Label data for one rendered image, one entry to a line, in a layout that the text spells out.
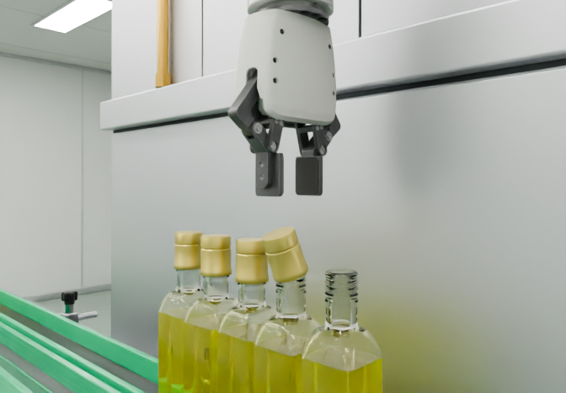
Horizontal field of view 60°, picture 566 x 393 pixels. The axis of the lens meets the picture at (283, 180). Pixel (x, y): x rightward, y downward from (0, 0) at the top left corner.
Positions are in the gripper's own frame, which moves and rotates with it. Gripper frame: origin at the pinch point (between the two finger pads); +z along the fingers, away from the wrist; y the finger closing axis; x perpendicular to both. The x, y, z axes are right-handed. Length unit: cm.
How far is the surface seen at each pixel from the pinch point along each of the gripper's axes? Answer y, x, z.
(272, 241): 2.7, 0.4, 6.0
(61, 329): -3, -62, 28
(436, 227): -12.5, 8.9, 5.1
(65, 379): 6.4, -37.5, 28.3
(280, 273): 1.7, 0.4, 9.2
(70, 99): -217, -588, -105
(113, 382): 4.2, -27.7, 26.6
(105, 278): -265, -587, 126
